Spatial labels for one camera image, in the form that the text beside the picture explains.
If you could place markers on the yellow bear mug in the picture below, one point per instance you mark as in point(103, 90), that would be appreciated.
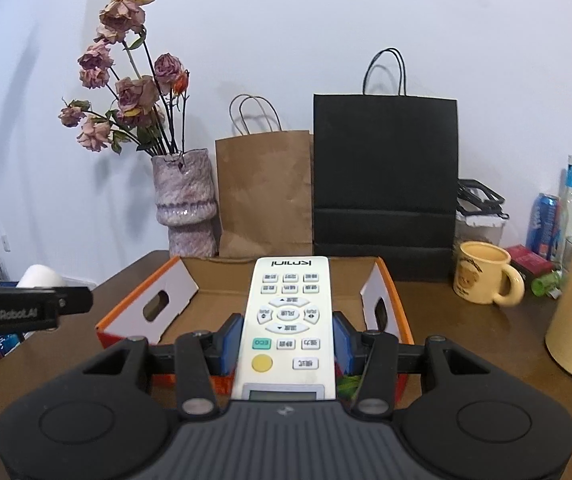
point(484, 275)

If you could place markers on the white remote control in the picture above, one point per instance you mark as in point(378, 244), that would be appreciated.
point(286, 350)

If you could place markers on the dried pink rose bouquet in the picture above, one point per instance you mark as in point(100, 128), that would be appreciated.
point(147, 92)

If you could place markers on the black paper bag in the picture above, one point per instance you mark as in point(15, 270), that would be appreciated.
point(385, 181)

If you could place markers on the clear plastic container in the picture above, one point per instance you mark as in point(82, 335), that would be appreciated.
point(479, 213)

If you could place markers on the red small box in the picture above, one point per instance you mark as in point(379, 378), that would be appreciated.
point(529, 264)

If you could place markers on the orange cardboard box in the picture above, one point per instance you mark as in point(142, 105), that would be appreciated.
point(185, 295)

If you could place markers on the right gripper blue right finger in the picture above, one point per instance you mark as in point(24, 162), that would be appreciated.
point(352, 349)

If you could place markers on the green small bottle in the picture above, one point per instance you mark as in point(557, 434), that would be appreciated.
point(546, 283)

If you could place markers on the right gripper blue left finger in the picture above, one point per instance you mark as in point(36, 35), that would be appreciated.
point(221, 347)

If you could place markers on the blue soda can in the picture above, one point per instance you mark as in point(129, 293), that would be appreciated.
point(542, 227)

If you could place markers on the brown paper bag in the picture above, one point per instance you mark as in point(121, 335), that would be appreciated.
point(265, 192)

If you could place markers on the clear glass bottle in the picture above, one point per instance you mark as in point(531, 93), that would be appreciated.
point(565, 217)

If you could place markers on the purple ceramic vase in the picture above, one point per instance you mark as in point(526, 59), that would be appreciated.
point(185, 198)

